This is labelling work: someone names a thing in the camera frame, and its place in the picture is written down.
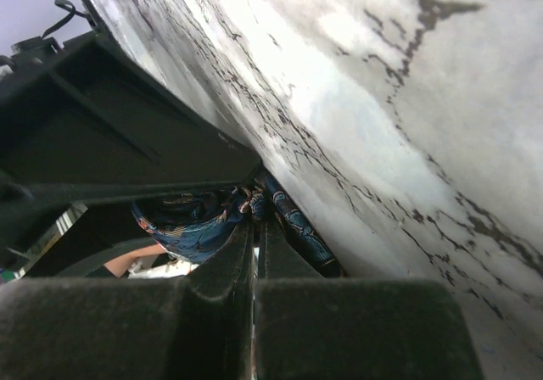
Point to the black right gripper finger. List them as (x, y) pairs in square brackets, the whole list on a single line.
[(193, 327), (312, 327), (100, 234), (86, 124)]

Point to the navy floral tie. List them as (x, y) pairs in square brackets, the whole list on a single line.
[(193, 226)]

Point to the person's bare forearm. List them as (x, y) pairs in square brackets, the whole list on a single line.
[(121, 264)]

